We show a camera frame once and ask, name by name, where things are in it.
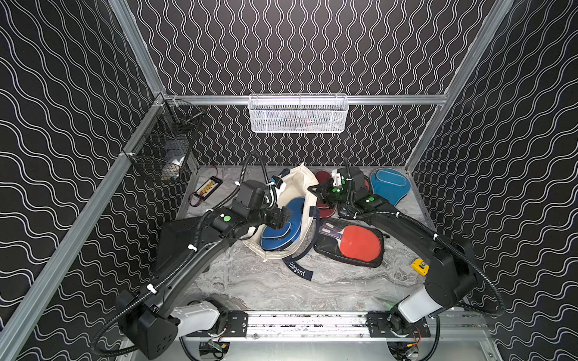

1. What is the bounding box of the black wire basket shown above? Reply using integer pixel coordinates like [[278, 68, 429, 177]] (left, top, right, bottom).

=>
[[127, 96, 207, 183]]

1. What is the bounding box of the black yellow device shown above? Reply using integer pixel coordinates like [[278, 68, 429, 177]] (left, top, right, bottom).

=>
[[188, 176, 223, 207]]

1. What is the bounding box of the maroon paddle case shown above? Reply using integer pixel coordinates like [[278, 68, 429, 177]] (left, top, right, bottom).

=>
[[315, 170, 336, 218]]

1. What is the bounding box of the blue paddle case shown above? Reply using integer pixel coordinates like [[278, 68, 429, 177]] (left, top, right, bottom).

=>
[[260, 197, 305, 251]]

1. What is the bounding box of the teal paddle case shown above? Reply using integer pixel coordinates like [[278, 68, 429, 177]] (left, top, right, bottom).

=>
[[370, 168, 411, 206]]

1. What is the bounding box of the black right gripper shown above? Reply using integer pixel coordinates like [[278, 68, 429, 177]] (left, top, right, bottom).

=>
[[307, 177, 354, 209]]

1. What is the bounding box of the white wire mesh basket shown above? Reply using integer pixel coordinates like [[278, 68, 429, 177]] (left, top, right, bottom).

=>
[[248, 93, 349, 133]]

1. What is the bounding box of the yellow tape measure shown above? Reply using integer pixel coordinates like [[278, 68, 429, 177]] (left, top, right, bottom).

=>
[[411, 259, 430, 277]]

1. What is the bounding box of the cream canvas tote bag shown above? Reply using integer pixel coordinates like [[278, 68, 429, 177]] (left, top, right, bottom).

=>
[[243, 164, 319, 281]]

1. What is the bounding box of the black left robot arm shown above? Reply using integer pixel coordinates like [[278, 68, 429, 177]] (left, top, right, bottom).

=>
[[90, 176, 292, 359]]

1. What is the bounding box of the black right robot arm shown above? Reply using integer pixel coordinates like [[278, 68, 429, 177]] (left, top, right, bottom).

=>
[[308, 165, 505, 325]]

